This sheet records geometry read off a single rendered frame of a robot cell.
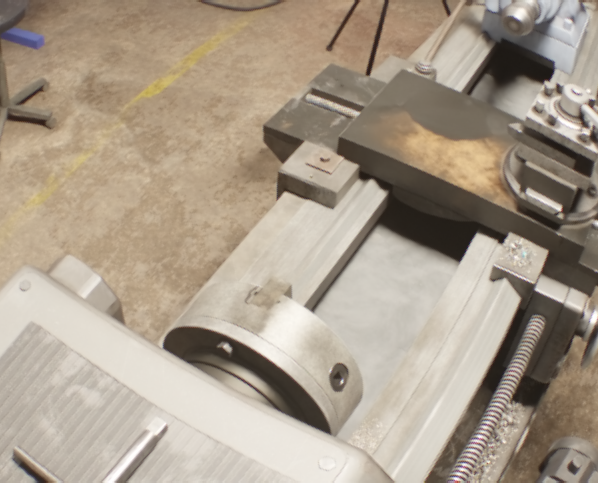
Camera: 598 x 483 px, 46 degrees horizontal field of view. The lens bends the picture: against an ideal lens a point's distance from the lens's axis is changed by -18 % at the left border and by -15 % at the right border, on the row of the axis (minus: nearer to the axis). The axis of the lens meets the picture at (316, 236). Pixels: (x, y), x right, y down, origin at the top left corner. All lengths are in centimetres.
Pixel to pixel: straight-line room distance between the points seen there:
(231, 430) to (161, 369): 9
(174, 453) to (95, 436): 8
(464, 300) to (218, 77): 214
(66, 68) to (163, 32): 54
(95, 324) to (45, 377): 9
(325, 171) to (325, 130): 13
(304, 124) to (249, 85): 164
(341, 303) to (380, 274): 11
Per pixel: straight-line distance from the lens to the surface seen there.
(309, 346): 94
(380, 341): 156
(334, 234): 155
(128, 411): 72
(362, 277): 165
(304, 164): 165
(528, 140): 150
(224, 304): 97
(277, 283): 98
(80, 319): 80
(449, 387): 135
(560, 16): 226
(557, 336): 169
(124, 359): 76
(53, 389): 75
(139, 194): 289
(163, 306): 253
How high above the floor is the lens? 195
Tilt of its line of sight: 46 degrees down
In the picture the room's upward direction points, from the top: 5 degrees clockwise
